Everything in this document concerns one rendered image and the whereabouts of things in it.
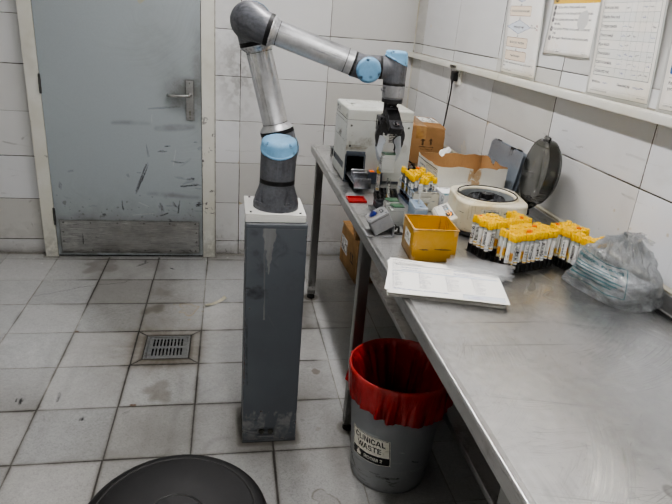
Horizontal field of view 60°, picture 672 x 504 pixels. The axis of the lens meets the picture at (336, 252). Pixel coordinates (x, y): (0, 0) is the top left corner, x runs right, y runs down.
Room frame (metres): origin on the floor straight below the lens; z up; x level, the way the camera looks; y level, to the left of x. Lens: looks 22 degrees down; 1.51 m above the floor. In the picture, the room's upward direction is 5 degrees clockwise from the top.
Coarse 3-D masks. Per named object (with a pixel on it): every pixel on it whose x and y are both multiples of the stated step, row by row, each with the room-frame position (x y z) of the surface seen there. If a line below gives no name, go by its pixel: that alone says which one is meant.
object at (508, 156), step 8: (496, 144) 2.45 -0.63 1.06; (504, 144) 2.37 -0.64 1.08; (496, 152) 2.42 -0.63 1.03; (504, 152) 2.35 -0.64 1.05; (512, 152) 2.27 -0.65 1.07; (520, 152) 2.22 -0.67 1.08; (496, 160) 2.40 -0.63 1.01; (504, 160) 2.32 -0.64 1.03; (512, 160) 2.25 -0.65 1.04; (520, 160) 2.18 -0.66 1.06; (512, 168) 2.23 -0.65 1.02; (520, 168) 2.19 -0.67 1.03; (512, 176) 2.21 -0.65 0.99; (520, 176) 2.17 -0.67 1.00; (512, 184) 2.18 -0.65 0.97
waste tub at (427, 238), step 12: (408, 216) 1.67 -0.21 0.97; (420, 216) 1.68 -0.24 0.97; (432, 216) 1.68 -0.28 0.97; (444, 216) 1.69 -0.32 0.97; (408, 228) 1.61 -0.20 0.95; (420, 228) 1.68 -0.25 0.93; (432, 228) 1.68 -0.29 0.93; (444, 228) 1.69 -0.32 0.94; (456, 228) 1.58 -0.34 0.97; (408, 240) 1.59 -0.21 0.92; (420, 240) 1.55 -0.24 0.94; (432, 240) 1.55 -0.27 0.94; (444, 240) 1.56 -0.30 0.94; (456, 240) 1.56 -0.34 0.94; (408, 252) 1.58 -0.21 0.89; (420, 252) 1.55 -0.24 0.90; (432, 252) 1.55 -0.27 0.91; (444, 252) 1.56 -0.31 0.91
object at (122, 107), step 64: (64, 0) 3.33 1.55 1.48; (128, 0) 3.39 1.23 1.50; (192, 0) 3.46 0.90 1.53; (64, 64) 3.32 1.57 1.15; (128, 64) 3.39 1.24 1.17; (192, 64) 3.46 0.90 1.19; (64, 128) 3.32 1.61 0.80; (128, 128) 3.39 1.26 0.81; (192, 128) 3.46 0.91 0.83; (64, 192) 3.31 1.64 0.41; (128, 192) 3.38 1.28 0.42; (192, 192) 3.46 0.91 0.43; (64, 256) 3.30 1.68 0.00; (128, 256) 3.38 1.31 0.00; (192, 256) 3.46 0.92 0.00
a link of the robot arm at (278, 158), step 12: (264, 144) 1.84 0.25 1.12; (276, 144) 1.83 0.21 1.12; (288, 144) 1.84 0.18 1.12; (264, 156) 1.83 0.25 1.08; (276, 156) 1.82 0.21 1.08; (288, 156) 1.83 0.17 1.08; (264, 168) 1.83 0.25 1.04; (276, 168) 1.81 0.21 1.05; (288, 168) 1.83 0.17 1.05; (276, 180) 1.81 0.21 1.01; (288, 180) 1.83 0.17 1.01
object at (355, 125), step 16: (336, 112) 2.62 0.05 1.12; (352, 112) 2.36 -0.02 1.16; (368, 112) 2.38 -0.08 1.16; (400, 112) 2.40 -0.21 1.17; (336, 128) 2.59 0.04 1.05; (352, 128) 2.36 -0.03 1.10; (368, 128) 2.38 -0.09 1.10; (336, 144) 2.56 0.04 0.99; (352, 144) 2.37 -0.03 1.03; (368, 144) 2.38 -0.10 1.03; (384, 144) 2.39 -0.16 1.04; (336, 160) 2.53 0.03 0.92; (352, 160) 2.57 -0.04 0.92; (368, 160) 2.38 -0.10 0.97; (400, 160) 2.41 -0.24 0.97; (368, 176) 2.35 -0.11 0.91; (384, 176) 2.39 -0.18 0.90; (400, 176) 2.41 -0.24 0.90
